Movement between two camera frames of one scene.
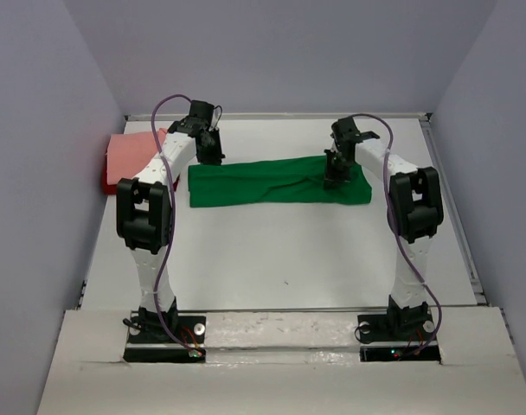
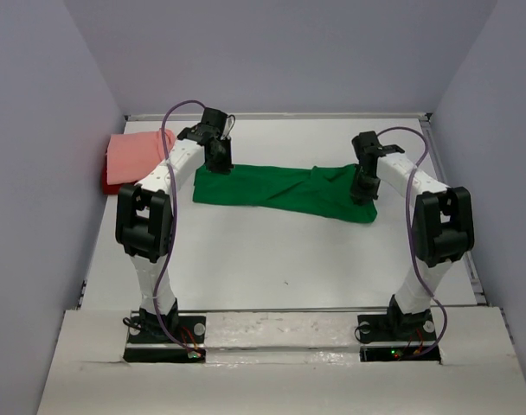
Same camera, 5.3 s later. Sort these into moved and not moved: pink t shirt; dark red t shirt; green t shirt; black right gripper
Moved: green t shirt; black right gripper
Not moved: dark red t shirt; pink t shirt
